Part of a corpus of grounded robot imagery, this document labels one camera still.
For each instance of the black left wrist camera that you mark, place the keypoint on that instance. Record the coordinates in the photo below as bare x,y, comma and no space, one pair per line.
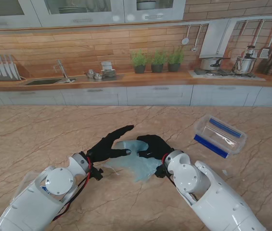
97,173

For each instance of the stack of white plates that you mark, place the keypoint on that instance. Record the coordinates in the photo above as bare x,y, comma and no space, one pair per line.
73,10

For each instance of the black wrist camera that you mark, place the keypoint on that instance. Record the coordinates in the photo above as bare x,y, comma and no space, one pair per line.
97,173
161,172

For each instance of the wooden kitchen countertop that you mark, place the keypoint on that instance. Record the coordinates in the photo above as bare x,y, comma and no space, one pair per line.
150,80

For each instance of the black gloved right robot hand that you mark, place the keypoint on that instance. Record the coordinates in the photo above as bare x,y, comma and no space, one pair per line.
157,146

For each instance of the grey upper kitchen cabinets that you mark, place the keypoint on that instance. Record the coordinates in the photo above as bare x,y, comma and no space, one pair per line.
82,18

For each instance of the small steel bowls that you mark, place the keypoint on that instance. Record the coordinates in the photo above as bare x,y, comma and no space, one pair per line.
97,76

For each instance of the hanging steel grater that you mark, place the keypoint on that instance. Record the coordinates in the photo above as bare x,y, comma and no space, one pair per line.
264,53

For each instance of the clear bubble film sheet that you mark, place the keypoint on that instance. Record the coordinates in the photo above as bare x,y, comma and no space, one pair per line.
143,168

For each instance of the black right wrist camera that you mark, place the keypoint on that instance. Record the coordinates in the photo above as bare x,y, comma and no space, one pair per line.
161,172

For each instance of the grey lower kitchen cabinets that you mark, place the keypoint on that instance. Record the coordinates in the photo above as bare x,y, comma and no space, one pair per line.
159,95

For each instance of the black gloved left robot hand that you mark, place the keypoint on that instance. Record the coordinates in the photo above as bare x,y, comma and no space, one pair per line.
102,150

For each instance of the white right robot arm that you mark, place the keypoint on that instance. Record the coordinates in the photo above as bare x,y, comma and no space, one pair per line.
210,192

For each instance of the clear container lid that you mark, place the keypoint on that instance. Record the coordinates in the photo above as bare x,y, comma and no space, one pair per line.
27,179

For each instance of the hanging steel utensil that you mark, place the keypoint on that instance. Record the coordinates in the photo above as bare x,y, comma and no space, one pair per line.
193,49

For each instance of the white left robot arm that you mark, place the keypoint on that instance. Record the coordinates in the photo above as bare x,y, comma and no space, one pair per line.
29,204

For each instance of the grey kitchen cabinets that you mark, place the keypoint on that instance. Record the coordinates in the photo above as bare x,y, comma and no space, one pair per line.
159,95
82,18

